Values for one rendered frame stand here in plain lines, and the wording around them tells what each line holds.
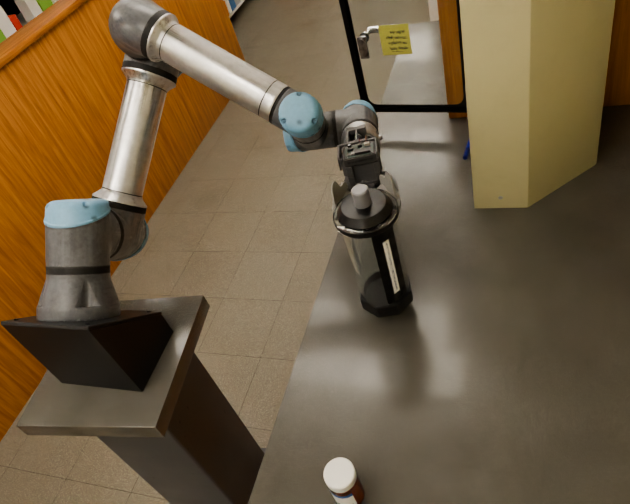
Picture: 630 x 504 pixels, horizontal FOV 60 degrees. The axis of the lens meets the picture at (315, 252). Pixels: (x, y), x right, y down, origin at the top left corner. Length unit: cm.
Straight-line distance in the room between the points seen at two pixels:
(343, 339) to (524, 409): 34
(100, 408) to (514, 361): 78
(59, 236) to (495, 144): 85
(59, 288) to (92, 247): 9
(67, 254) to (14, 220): 159
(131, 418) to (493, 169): 87
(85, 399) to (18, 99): 179
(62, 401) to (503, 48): 108
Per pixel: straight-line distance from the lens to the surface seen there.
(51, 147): 285
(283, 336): 235
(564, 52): 112
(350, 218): 87
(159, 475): 151
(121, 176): 123
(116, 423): 115
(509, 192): 122
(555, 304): 107
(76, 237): 110
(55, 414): 125
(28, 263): 273
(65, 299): 110
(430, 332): 103
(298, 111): 99
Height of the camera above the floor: 177
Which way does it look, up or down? 42 degrees down
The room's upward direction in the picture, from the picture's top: 20 degrees counter-clockwise
